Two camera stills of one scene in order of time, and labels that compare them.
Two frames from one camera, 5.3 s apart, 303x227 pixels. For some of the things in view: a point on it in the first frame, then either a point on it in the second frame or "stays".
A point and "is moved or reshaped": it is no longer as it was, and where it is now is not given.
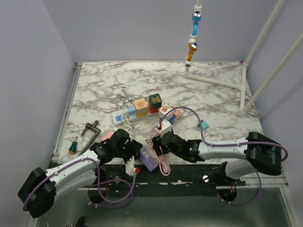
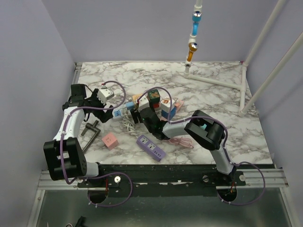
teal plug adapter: [204, 124] stays
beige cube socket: [140, 106] is moved or reshaped
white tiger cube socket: [163, 110] → [165, 104]
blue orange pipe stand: [193, 46] stays
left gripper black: [135, 147] → [103, 116]
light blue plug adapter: [131, 110] is moved or reshaped
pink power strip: [177, 113] → [178, 105]
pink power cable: [164, 166] is moved or reshaped
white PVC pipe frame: [243, 109] stays
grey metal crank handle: [88, 126] stays
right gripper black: [157, 142] → [135, 114]
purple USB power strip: [149, 160] is moved or reshaped
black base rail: [203, 180] stays
